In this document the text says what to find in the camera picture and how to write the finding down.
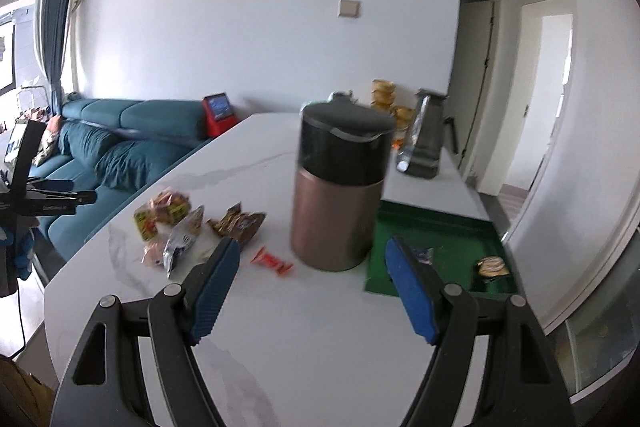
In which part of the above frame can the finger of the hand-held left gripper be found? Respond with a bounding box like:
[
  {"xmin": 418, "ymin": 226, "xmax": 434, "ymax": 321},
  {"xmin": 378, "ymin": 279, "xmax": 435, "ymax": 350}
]
[
  {"xmin": 22, "ymin": 177, "xmax": 98, "ymax": 215},
  {"xmin": 0, "ymin": 227, "xmax": 37, "ymax": 282}
]

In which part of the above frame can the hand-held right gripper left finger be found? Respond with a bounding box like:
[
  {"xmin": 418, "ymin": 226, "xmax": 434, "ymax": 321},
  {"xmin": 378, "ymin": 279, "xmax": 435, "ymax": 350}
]
[{"xmin": 50, "ymin": 236, "xmax": 242, "ymax": 427}]

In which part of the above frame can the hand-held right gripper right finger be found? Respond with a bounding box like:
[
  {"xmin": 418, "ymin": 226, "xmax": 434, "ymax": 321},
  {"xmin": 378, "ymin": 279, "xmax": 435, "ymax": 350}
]
[{"xmin": 384, "ymin": 235, "xmax": 571, "ymax": 427}]

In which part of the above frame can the brown snack packet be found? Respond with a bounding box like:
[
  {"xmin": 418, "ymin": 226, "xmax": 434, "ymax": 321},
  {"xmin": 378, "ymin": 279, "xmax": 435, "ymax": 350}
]
[{"xmin": 207, "ymin": 203, "xmax": 267, "ymax": 253}]

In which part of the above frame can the clear bag of colourful crisps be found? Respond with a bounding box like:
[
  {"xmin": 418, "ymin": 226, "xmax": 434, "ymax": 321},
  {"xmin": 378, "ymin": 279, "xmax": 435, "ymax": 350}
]
[{"xmin": 133, "ymin": 190, "xmax": 193, "ymax": 242}]

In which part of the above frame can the patterned cushion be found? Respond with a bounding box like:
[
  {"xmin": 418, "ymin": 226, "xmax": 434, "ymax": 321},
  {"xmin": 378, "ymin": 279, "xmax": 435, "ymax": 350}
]
[{"xmin": 32, "ymin": 124, "xmax": 61, "ymax": 168}]

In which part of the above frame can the silver blue snack packet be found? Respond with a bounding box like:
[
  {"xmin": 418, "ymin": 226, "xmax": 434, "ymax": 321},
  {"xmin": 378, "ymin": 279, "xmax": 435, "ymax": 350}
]
[{"xmin": 161, "ymin": 205, "xmax": 207, "ymax": 280}]

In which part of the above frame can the red candy wrapper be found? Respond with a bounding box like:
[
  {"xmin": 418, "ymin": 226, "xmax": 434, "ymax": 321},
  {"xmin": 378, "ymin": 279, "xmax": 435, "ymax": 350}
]
[{"xmin": 250, "ymin": 246, "xmax": 295, "ymax": 279}]

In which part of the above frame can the small teal cushion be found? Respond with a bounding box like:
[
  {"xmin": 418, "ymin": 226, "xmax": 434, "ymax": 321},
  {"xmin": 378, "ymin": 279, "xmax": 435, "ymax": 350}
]
[{"xmin": 60, "ymin": 122, "xmax": 122, "ymax": 158}]

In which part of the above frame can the green tray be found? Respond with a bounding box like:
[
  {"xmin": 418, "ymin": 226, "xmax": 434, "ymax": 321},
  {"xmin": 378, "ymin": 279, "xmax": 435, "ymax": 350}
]
[{"xmin": 362, "ymin": 201, "xmax": 518, "ymax": 298}]

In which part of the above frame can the pink snack packet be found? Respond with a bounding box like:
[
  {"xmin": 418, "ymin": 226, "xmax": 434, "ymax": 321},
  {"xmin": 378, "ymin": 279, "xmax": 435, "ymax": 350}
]
[{"xmin": 142, "ymin": 241, "xmax": 168, "ymax": 268}]

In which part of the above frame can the round cookie packet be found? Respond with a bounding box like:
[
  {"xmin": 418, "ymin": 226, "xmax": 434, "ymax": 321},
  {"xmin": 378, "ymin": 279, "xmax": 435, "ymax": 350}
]
[{"xmin": 475, "ymin": 256, "xmax": 512, "ymax": 279}]

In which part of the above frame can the metal drying rack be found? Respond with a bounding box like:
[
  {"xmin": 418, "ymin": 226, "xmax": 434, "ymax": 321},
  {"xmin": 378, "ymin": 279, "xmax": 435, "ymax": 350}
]
[{"xmin": 15, "ymin": 86, "xmax": 52, "ymax": 120}]

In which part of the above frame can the large teal cushion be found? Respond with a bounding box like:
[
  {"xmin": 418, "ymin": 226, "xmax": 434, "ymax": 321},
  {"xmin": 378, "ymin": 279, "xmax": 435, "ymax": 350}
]
[{"xmin": 95, "ymin": 139, "xmax": 202, "ymax": 191}]

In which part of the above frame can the teal sofa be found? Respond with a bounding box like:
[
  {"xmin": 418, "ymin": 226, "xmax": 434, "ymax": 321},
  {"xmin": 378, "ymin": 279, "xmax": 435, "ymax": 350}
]
[{"xmin": 30, "ymin": 98, "xmax": 217, "ymax": 260}]

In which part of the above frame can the window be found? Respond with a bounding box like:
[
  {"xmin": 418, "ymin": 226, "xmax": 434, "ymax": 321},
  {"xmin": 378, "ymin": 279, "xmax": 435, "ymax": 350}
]
[{"xmin": 0, "ymin": 0, "xmax": 40, "ymax": 94}]

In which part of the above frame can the blue curtain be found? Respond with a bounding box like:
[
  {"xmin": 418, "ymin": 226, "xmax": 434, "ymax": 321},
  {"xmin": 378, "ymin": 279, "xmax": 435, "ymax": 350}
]
[{"xmin": 37, "ymin": 0, "xmax": 78, "ymax": 108}]

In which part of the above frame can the dark glass jug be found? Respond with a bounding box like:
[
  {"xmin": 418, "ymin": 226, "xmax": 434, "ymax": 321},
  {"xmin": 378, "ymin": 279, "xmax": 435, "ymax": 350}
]
[{"xmin": 396, "ymin": 88, "xmax": 447, "ymax": 179}]

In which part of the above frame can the short stack of gold bowls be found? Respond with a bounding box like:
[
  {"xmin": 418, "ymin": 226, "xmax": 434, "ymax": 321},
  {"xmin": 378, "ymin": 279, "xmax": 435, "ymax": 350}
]
[{"xmin": 392, "ymin": 106, "xmax": 416, "ymax": 134}]

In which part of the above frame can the red device with screen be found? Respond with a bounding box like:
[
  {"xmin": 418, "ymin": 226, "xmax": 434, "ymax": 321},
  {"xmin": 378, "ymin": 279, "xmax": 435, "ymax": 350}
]
[{"xmin": 202, "ymin": 92, "xmax": 240, "ymax": 136}]

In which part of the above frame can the tall stack of gold bowls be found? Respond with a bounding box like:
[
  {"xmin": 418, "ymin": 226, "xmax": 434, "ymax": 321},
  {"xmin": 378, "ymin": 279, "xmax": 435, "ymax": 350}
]
[{"xmin": 371, "ymin": 79, "xmax": 399, "ymax": 112}]

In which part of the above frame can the dark interior door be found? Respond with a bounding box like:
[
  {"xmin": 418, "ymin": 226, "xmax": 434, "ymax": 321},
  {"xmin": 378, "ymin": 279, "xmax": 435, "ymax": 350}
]
[{"xmin": 459, "ymin": 0, "xmax": 501, "ymax": 188}]

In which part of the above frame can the black cable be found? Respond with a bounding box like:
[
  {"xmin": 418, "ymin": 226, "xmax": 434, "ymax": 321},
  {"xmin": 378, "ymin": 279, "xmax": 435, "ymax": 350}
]
[{"xmin": 14, "ymin": 282, "xmax": 27, "ymax": 360}]

